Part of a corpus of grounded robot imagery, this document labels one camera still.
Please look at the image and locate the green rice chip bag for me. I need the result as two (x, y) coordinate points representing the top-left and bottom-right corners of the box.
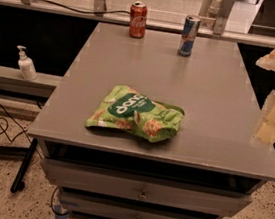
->
(85, 85), (185, 143)

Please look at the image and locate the blue silver redbull can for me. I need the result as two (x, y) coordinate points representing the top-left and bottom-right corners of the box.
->
(177, 15), (201, 57)

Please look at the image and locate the red coca cola can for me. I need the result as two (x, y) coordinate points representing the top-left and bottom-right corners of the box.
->
(129, 1), (148, 38)

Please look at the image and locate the grey drawer cabinet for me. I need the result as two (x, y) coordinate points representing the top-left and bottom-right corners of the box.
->
(29, 23), (275, 219)

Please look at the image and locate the middle grey drawer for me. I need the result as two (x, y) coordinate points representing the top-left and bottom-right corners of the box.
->
(55, 190), (223, 219)

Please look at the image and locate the grey drawer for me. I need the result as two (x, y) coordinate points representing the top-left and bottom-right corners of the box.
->
(40, 159), (253, 217)
(55, 190), (223, 219)

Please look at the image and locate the top grey drawer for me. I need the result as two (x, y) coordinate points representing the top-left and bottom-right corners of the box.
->
(40, 159), (253, 217)

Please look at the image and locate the white pump soap bottle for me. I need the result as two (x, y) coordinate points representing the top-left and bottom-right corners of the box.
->
(18, 45), (37, 81)

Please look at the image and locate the black metal floor bar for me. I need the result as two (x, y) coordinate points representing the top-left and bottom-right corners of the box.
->
(10, 138), (38, 193)

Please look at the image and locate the right metal frame post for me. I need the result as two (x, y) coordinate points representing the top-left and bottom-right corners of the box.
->
(213, 0), (236, 36)

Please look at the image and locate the grey side shelf rail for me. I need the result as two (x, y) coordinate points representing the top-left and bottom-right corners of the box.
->
(0, 66), (62, 98)

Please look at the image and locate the black cable on ledge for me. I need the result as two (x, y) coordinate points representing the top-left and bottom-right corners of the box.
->
(0, 0), (132, 21)

